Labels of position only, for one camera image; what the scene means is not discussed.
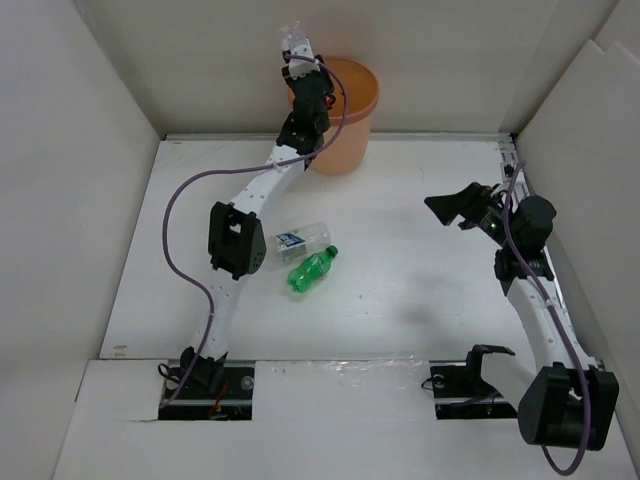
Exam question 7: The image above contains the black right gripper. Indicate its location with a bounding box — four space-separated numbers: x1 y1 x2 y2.
424 182 518 249

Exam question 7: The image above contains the red label clear bottle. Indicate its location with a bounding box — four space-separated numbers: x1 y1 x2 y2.
278 20 310 52

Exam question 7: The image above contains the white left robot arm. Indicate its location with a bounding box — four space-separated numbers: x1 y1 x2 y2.
178 55 340 397

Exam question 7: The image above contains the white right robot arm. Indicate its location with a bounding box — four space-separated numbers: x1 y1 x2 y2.
424 182 619 451

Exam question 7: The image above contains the orange plastic bin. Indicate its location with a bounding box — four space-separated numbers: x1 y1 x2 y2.
307 59 379 175

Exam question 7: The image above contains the blue white label bottle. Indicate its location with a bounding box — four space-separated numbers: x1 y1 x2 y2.
269 222 331 264

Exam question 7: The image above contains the green plastic bottle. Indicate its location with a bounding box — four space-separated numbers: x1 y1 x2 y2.
287 245 339 293

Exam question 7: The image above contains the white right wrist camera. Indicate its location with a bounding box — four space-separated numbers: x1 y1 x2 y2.
500 149 520 182

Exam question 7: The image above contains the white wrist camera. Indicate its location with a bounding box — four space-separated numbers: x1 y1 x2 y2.
281 36 320 80
500 149 520 182

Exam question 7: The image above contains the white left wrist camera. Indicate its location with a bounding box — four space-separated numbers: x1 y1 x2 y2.
281 36 320 80

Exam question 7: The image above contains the aluminium frame rail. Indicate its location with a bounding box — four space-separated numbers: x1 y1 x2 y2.
164 131 616 406

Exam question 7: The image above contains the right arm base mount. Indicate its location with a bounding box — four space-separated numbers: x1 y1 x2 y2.
421 344 517 420

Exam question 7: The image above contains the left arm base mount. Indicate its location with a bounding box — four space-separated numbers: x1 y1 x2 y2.
158 360 255 421

